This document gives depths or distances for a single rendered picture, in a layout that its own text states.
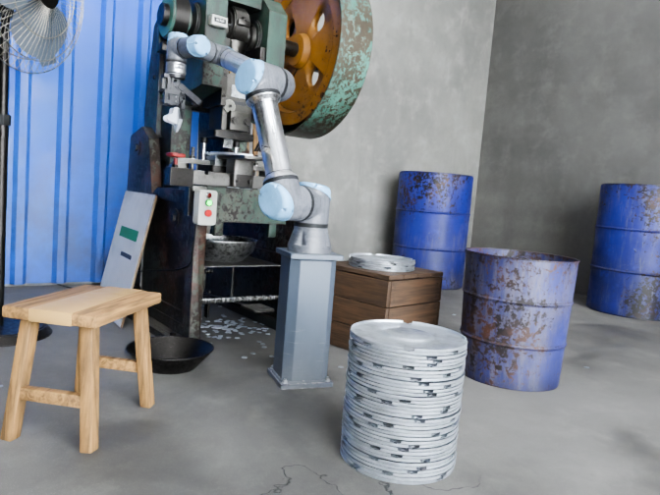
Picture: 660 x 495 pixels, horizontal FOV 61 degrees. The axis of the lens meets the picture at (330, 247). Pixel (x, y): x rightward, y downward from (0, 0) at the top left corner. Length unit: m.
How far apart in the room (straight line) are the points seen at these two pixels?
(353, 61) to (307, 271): 1.08
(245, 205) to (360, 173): 2.31
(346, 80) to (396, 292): 0.96
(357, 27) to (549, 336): 1.49
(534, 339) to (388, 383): 0.94
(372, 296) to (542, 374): 0.69
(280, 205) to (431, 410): 0.77
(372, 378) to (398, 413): 0.10
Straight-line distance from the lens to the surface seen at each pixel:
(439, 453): 1.43
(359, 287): 2.32
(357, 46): 2.58
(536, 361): 2.18
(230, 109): 2.55
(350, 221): 4.56
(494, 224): 5.54
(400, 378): 1.31
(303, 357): 1.90
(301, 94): 2.83
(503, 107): 5.64
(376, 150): 4.72
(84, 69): 3.62
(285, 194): 1.73
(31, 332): 1.54
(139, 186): 2.85
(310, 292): 1.85
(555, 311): 2.17
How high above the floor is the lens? 0.65
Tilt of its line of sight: 5 degrees down
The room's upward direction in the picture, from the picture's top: 5 degrees clockwise
